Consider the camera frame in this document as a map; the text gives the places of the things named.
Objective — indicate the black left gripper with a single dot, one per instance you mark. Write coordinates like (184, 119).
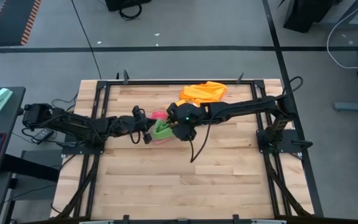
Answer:
(143, 124)

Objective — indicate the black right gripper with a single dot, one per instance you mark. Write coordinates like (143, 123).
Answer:
(185, 119)

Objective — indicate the pink microfiber towel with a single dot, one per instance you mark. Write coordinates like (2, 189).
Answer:
(158, 115)

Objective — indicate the green microfiber towel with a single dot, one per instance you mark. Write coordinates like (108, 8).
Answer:
(162, 132)

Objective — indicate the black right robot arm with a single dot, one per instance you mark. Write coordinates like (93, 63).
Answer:
(244, 107)

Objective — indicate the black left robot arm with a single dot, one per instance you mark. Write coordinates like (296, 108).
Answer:
(79, 126)

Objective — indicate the clear plastic bin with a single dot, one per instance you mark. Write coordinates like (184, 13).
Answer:
(162, 142)

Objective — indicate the black power adapter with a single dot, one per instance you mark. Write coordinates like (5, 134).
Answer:
(43, 134)

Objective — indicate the black side desk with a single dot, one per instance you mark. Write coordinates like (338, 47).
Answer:
(2, 124)

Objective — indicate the black desk base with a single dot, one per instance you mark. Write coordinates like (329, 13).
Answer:
(303, 14)

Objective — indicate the black floor mat orange edge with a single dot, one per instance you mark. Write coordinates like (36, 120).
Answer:
(11, 21)

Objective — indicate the grey desk foot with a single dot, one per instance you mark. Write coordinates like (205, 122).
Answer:
(356, 106)

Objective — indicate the black metal table frame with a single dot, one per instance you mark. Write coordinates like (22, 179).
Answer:
(179, 82)

